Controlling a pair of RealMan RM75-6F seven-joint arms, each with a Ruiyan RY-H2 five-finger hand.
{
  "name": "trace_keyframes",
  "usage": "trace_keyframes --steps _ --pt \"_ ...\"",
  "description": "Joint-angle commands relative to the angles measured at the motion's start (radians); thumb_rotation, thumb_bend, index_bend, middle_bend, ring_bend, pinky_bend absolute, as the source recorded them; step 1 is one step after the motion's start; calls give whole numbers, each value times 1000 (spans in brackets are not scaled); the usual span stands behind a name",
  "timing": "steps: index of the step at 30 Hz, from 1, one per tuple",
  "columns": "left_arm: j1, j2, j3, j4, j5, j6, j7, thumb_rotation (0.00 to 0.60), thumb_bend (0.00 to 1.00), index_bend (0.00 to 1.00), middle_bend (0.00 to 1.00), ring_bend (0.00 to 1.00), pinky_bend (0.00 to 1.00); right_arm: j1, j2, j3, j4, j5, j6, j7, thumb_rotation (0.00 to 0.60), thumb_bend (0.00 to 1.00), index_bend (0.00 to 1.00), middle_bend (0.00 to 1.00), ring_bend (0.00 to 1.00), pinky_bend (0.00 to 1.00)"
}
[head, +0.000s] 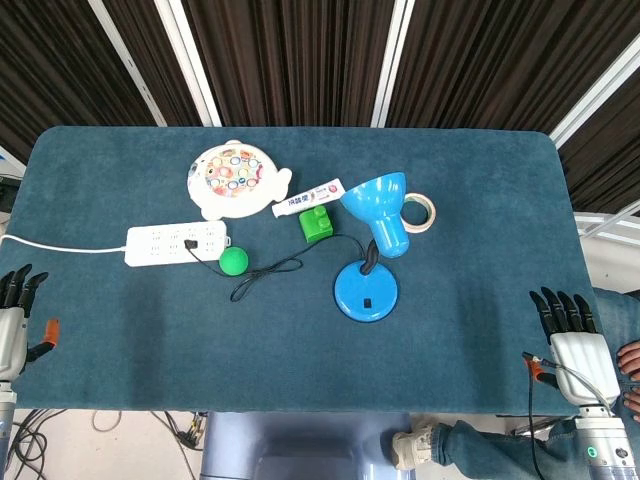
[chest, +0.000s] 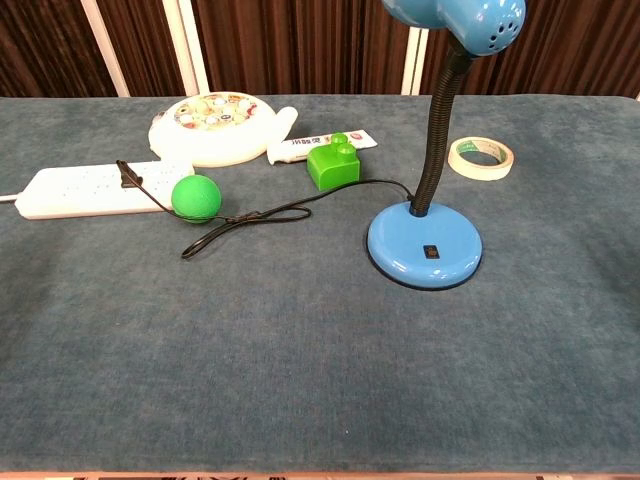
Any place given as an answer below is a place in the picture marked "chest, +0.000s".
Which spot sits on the white frame post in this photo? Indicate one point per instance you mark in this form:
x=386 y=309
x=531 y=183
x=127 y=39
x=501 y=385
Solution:
x=414 y=65
x=105 y=50
x=186 y=50

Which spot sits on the dark brown pleated curtain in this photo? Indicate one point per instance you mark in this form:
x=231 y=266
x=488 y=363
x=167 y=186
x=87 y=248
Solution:
x=300 y=45

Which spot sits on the blue desk lamp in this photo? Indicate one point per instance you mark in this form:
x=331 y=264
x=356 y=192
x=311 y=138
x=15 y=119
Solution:
x=425 y=245

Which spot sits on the beige masking tape roll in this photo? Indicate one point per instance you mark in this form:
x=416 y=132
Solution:
x=475 y=172

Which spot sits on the blue table cloth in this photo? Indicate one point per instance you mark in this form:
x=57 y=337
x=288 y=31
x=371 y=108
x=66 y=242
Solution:
x=300 y=350

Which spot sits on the white fish-shaped fishing toy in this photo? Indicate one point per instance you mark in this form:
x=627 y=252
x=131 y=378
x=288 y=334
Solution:
x=210 y=145

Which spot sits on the white power strip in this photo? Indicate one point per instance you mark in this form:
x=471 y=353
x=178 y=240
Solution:
x=75 y=192

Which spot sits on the green toy building block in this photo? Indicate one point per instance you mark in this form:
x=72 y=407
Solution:
x=332 y=170

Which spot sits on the white toothpaste tube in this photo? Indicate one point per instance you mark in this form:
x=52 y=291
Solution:
x=295 y=147

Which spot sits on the green ball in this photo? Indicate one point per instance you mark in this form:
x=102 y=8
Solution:
x=196 y=199

